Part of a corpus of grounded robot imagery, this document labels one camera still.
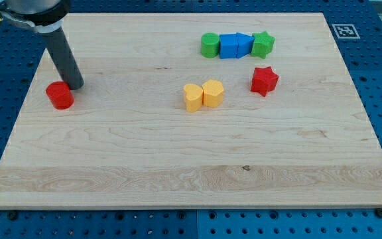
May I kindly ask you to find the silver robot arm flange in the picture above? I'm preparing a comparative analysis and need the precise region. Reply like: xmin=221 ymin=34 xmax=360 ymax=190
xmin=0 ymin=0 xmax=71 ymax=34

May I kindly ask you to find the red star block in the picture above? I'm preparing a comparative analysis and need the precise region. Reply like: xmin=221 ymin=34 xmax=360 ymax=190
xmin=251 ymin=66 xmax=279 ymax=97

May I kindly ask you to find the green star block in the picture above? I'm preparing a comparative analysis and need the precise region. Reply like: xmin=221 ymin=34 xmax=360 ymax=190
xmin=251 ymin=31 xmax=275 ymax=59

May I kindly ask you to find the wooden board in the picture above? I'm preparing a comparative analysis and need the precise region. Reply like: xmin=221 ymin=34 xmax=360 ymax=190
xmin=0 ymin=13 xmax=382 ymax=210

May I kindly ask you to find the yellow heart block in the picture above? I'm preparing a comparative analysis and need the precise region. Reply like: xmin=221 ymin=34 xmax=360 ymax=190
xmin=183 ymin=84 xmax=204 ymax=112

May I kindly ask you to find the yellow hexagon block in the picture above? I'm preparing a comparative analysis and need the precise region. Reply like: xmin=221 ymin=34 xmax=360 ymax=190
xmin=202 ymin=79 xmax=224 ymax=108

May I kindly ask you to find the green cylinder block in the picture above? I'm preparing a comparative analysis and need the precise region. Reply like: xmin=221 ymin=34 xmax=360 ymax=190
xmin=200 ymin=33 xmax=220 ymax=58

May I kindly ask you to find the blue cube block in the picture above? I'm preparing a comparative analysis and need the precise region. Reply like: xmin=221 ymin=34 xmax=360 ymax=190
xmin=219 ymin=34 xmax=238 ymax=59

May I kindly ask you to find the blue triangle block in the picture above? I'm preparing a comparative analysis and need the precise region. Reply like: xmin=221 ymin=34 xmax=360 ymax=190
xmin=235 ymin=33 xmax=255 ymax=58

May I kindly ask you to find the red cylinder block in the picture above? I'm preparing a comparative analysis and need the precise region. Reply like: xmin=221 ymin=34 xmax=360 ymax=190
xmin=45 ymin=81 xmax=74 ymax=110

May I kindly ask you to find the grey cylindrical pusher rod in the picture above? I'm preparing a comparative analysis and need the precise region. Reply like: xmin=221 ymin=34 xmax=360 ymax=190
xmin=40 ymin=27 xmax=84 ymax=90

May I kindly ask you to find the white fiducial marker tag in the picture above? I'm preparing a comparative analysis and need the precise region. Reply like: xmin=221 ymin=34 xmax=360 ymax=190
xmin=332 ymin=24 xmax=360 ymax=39

